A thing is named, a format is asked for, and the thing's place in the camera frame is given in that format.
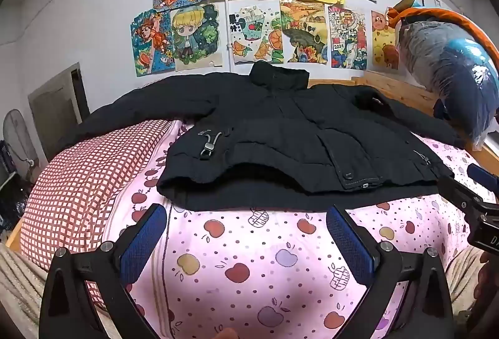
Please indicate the drink cup oranges drawing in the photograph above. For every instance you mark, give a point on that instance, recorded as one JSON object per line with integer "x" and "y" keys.
{"x": 253, "y": 35}

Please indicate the red checked pillow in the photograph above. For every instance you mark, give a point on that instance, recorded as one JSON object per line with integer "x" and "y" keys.
{"x": 78, "y": 187}

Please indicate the beige knitted blanket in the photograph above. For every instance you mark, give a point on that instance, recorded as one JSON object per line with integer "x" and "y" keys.
{"x": 19, "y": 284}

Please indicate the grey door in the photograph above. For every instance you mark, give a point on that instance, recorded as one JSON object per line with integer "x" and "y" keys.
{"x": 54, "y": 109}

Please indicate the orange landscape drawing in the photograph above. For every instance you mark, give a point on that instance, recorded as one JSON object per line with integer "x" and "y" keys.
{"x": 302, "y": 31}

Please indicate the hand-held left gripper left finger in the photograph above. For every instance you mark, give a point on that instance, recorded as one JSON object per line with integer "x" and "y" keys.
{"x": 142, "y": 245}

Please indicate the city tower drawing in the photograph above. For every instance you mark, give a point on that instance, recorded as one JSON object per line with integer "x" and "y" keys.
{"x": 347, "y": 37}

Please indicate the blond character drawing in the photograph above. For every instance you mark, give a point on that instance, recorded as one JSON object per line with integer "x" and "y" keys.
{"x": 193, "y": 35}

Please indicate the orange-haired girl drawing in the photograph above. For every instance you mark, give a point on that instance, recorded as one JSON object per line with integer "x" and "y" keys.
{"x": 150, "y": 43}

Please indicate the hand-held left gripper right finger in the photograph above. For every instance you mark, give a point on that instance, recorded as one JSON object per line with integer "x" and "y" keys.
{"x": 351, "y": 245}

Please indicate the yellow bear drawing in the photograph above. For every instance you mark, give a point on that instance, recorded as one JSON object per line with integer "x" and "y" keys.
{"x": 384, "y": 43}

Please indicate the plastic-wrapped bedding bundle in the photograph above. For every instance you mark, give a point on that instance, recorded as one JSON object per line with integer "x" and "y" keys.
{"x": 448, "y": 62}

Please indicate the orange cloth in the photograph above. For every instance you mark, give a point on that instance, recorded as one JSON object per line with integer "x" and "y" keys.
{"x": 429, "y": 15}

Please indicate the person's right hand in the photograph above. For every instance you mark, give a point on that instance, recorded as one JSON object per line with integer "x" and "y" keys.
{"x": 487, "y": 276}

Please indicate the black padded jacket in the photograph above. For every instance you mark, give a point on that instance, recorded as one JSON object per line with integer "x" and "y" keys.
{"x": 273, "y": 128}

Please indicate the electric fan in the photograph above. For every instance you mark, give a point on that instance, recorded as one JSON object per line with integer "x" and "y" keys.
{"x": 19, "y": 140}

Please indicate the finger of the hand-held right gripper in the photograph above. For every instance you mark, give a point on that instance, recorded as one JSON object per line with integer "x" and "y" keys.
{"x": 460, "y": 195}
{"x": 485, "y": 181}

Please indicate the pink apple-print quilt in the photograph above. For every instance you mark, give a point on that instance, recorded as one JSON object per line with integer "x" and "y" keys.
{"x": 253, "y": 265}

